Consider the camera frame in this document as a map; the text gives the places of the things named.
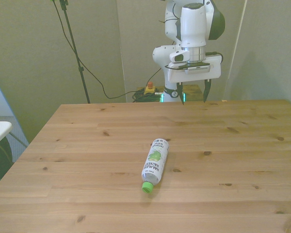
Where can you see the black camera stand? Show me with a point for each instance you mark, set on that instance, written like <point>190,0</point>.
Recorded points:
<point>74,46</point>

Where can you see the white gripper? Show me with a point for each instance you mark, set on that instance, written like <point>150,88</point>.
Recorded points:
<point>196,74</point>

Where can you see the white green-capped water bottle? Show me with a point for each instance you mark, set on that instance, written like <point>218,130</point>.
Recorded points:
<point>155,160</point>

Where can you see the yellow emergency stop box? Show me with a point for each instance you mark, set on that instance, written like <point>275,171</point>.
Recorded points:
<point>150,90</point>

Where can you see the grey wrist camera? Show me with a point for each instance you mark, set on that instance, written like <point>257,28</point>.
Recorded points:
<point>198,69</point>

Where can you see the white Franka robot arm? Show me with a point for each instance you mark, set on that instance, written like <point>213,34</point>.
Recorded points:
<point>194,24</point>

